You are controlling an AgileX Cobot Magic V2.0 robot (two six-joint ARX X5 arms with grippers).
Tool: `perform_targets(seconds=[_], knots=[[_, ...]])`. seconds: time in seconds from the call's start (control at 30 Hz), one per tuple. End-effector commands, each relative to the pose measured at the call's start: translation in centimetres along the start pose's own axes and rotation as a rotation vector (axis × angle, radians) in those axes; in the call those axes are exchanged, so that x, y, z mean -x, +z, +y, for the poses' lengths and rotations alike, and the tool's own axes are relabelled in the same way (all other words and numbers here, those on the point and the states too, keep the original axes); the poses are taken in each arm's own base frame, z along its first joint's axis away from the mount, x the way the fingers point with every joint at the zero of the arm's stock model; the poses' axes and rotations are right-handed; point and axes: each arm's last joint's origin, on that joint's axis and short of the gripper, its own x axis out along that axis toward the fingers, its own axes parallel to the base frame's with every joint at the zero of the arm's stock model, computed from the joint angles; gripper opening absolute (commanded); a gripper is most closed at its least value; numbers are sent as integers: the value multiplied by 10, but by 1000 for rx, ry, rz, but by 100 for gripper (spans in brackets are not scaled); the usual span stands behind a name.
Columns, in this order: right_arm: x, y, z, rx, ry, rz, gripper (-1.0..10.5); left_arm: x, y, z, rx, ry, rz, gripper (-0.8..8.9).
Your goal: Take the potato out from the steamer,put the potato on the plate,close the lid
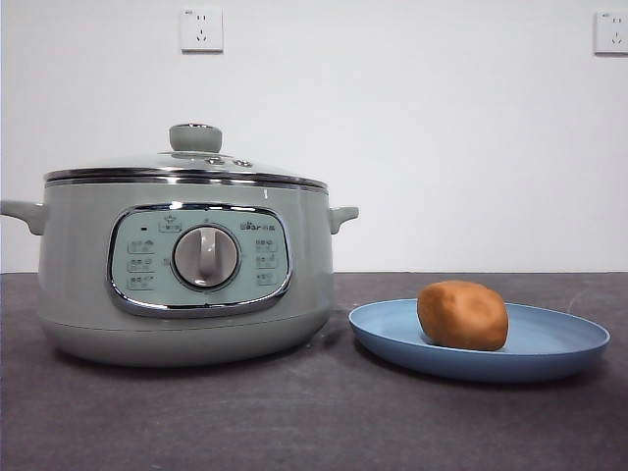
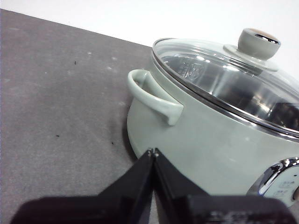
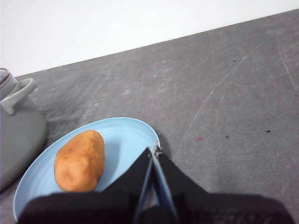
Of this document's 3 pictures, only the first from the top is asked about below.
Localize glass lid with green knob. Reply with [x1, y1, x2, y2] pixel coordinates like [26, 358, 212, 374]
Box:
[42, 122, 329, 190]

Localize brown potato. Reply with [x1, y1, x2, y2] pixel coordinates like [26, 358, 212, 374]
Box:
[416, 279, 510, 352]

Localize pale green electric steamer pot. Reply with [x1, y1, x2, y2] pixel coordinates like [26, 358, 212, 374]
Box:
[0, 175, 360, 369]

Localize blue round plate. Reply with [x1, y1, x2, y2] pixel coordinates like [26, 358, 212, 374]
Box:
[347, 297, 612, 385]

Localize white wall socket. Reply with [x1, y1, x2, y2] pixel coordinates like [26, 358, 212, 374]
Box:
[180, 8, 225, 54]
[593, 11, 628, 56]

